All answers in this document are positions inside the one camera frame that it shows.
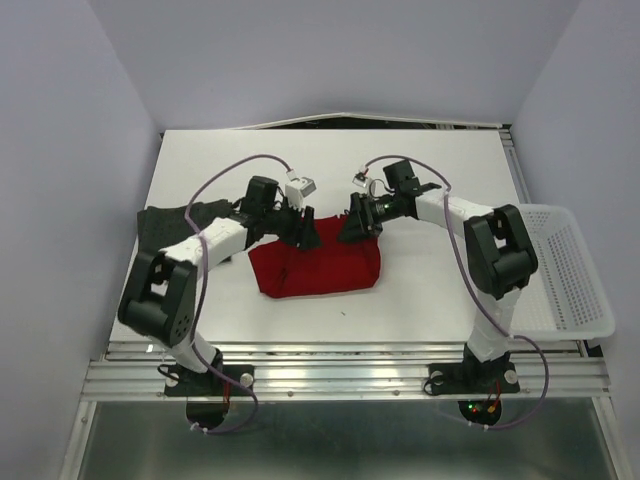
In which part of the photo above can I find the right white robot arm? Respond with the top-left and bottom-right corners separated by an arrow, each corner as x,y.
338,155 -> 538,390

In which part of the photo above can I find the aluminium rail frame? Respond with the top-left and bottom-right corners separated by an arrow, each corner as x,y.
59,119 -> 631,480

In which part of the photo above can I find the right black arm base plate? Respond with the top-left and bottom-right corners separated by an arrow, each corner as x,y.
423,363 -> 521,399

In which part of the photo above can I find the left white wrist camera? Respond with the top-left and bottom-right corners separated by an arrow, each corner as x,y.
284,177 -> 316,210

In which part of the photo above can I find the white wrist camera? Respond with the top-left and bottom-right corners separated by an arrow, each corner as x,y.
352,170 -> 377,197
284,177 -> 316,210

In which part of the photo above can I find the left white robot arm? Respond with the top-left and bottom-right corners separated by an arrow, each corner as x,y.
117,172 -> 321,394

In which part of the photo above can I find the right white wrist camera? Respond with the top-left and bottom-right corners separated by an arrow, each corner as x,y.
352,170 -> 377,197

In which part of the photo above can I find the red skirt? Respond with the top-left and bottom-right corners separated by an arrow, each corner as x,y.
248,215 -> 381,299

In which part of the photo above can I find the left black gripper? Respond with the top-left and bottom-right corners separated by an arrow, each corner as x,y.
262,198 -> 322,250

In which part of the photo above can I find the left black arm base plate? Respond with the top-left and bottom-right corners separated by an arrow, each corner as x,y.
157,364 -> 249,398

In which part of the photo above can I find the dark grey dotted skirt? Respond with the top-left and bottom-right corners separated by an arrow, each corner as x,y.
130,199 -> 246,270

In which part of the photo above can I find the white plastic basket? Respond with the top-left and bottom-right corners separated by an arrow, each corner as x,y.
512,204 -> 615,341

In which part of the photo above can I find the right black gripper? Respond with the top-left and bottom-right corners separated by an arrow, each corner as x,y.
336,191 -> 400,244

